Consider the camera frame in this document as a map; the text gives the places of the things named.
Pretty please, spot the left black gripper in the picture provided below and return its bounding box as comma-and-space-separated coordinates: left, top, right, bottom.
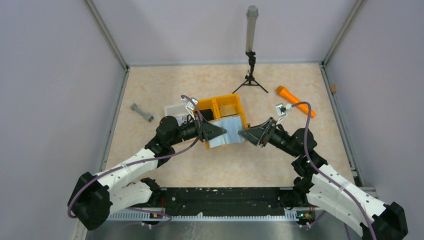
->
169, 112, 226, 146

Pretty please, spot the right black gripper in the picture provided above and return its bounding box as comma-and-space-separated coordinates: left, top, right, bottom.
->
238, 117, 300, 158

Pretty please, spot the yellow double storage bin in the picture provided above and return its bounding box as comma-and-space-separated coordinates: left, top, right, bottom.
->
197, 93, 250, 129

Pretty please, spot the white storage bin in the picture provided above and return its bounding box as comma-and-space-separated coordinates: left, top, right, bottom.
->
164, 103, 189, 126

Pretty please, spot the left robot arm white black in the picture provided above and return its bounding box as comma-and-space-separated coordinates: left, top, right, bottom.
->
67, 116, 227, 230

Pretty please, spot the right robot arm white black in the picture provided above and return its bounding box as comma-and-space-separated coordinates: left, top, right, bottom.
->
238, 117, 409, 240

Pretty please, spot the black item in bin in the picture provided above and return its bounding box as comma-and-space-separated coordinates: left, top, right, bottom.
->
197, 108, 215, 122

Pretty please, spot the orange toy microphone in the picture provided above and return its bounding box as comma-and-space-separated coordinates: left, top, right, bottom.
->
276, 85, 309, 115

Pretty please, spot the black tripod stand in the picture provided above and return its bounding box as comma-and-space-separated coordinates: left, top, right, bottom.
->
232, 51, 269, 94

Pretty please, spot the grey toy dumbbell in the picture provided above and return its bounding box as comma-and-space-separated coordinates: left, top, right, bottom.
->
130, 103, 154, 123

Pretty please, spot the small wooden block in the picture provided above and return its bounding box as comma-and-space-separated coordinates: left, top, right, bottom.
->
329, 83, 337, 94

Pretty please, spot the grey microphone on stand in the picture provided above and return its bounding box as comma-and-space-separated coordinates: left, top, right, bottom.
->
245, 5, 259, 53

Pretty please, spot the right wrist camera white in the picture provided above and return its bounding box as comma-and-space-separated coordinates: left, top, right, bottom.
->
275, 103, 293, 125

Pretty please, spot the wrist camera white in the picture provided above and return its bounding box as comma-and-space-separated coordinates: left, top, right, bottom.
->
275, 103, 293, 125
185, 98, 199, 115

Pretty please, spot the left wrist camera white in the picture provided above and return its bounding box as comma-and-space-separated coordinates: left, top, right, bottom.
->
185, 98, 199, 115

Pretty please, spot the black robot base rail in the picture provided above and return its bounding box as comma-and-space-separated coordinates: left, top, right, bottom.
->
132, 186, 319, 226

